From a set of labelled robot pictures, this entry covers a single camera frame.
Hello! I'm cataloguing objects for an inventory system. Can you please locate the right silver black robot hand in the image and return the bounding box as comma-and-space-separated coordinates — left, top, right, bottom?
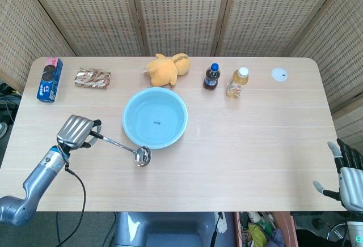
313, 138, 363, 211

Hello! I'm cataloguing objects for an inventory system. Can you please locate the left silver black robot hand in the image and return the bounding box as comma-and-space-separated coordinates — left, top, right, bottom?
56, 114, 102, 149

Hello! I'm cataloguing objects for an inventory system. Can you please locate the metal ladle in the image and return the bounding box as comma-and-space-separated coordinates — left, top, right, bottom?
90, 131, 153, 168

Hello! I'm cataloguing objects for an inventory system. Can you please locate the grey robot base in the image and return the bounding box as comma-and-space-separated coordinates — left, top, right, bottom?
112, 211, 217, 247

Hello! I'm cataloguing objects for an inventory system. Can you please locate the light blue plastic basin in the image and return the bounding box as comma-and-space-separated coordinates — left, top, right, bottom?
121, 87, 189, 150

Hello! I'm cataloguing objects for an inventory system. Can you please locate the gold red snack packet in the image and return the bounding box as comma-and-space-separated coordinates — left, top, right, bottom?
74, 66, 112, 91

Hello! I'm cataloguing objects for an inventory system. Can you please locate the blue cookie box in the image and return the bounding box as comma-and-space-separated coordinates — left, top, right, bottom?
36, 57, 64, 103

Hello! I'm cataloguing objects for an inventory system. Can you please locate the pink bin of clutter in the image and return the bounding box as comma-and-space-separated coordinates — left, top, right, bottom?
234, 211, 299, 247

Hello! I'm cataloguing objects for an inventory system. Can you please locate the orange plush toy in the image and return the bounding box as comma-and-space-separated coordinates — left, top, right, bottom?
141, 53, 191, 88

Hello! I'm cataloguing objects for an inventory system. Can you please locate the yellow tea bottle white cap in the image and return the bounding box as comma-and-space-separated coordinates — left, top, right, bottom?
225, 66, 250, 99

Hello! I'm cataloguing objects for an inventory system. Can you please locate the dark cola bottle blue cap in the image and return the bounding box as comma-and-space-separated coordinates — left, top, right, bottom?
202, 63, 221, 90

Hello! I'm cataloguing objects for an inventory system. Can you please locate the woven bamboo folding screen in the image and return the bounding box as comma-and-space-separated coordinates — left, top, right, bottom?
0, 0, 363, 148

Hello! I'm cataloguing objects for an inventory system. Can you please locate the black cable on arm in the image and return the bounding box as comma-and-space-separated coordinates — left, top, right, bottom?
55, 143, 86, 247

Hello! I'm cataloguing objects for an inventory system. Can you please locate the white round cable grommet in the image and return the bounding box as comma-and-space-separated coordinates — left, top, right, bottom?
271, 67, 289, 82

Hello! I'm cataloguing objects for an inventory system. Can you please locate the white perforated paddle black handle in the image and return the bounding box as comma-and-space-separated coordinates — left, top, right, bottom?
209, 211, 228, 247

